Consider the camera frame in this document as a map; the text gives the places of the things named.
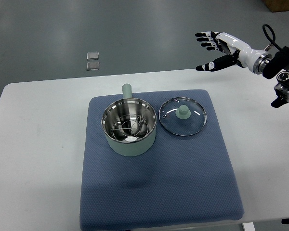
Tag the white robotic hand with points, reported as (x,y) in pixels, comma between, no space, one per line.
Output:
(254,60)

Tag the glass lid with green knob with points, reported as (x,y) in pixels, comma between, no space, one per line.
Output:
(182,116)

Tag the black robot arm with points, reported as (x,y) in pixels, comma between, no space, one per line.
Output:
(237,52)

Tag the green pot with steel interior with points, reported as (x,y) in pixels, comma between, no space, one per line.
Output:
(128,105)

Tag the brown cardboard box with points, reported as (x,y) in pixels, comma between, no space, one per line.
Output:
(277,5)

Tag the upper floor socket plate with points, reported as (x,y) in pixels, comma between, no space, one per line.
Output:
(94,55)

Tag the floor socket plate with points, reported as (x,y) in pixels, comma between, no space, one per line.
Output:
(93,65)
(94,55)

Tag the lower floor socket plate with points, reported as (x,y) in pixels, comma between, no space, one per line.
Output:
(93,65)

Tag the blue quilted mat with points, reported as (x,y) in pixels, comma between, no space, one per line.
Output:
(179,180)

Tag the wire steaming rack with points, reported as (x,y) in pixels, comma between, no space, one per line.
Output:
(129,128)

